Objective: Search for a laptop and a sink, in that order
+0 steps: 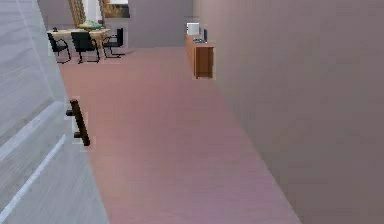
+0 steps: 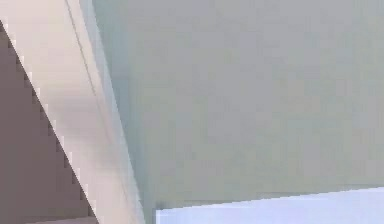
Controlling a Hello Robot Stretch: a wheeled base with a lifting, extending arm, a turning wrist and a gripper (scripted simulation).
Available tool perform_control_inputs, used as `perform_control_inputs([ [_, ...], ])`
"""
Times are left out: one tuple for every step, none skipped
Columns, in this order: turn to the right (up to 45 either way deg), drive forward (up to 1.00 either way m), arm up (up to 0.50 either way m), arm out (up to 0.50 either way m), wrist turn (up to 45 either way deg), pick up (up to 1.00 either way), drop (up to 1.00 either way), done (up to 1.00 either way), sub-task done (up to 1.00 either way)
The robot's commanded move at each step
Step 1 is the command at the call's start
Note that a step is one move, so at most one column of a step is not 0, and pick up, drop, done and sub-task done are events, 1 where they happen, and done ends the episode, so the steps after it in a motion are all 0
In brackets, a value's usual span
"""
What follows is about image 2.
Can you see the pale blue white cupboard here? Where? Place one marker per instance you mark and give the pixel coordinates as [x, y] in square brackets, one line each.
[273, 210]

